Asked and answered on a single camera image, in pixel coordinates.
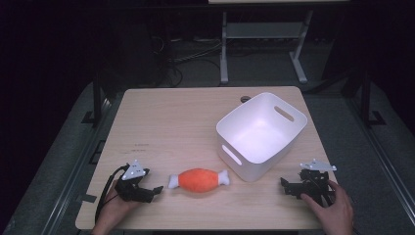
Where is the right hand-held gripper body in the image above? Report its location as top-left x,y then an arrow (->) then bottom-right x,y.
291,158 -> 338,208

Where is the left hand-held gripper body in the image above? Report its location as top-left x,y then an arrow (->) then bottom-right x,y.
114,159 -> 155,204

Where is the orange plush meat bone toy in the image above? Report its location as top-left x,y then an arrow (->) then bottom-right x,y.
167,167 -> 231,194

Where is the white plastic storage bin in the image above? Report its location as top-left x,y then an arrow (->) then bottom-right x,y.
215,91 -> 308,183

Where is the person's right hand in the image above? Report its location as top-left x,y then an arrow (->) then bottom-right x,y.
300,179 -> 355,235

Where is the person's left hand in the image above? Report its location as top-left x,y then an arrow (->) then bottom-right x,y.
90,181 -> 145,235

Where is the black cable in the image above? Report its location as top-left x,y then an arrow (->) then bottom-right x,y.
94,164 -> 130,226

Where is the black metal post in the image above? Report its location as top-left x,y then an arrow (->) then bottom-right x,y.
81,70 -> 105,128
358,70 -> 387,129

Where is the bundle of floor cables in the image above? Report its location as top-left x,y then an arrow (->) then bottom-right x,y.
150,33 -> 226,88

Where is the grey metal stand frame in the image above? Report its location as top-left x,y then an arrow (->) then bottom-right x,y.
218,9 -> 315,86

